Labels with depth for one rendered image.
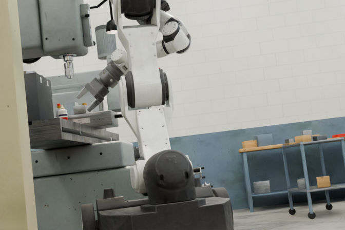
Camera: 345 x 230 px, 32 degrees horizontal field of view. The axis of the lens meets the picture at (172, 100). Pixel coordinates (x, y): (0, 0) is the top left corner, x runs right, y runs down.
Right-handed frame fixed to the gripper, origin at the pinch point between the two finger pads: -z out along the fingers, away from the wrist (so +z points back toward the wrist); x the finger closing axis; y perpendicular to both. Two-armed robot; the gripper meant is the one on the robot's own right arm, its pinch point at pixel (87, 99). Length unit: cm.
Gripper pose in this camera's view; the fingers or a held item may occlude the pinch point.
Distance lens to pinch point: 269.0
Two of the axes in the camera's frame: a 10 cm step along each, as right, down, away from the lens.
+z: 7.1, -7.0, 0.3
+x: -5.5, -5.3, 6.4
